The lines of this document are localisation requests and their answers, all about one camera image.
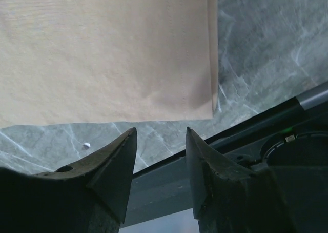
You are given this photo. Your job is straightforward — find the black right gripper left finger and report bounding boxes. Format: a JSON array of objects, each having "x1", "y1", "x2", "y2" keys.
[{"x1": 1, "y1": 128, "x2": 137, "y2": 232}]

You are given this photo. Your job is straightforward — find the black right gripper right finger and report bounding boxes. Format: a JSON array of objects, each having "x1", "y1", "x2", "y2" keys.
[{"x1": 186, "y1": 128, "x2": 295, "y2": 232}]

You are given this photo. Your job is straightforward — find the beige t shirt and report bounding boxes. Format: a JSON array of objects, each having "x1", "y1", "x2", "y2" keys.
[{"x1": 1, "y1": 0, "x2": 218, "y2": 127}]

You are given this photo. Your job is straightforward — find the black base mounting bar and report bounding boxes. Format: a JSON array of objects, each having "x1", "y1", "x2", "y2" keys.
[{"x1": 122, "y1": 97, "x2": 327, "y2": 232}]

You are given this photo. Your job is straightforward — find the aluminium frame rail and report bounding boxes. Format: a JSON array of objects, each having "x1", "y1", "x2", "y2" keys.
[{"x1": 296, "y1": 82, "x2": 328, "y2": 110}]

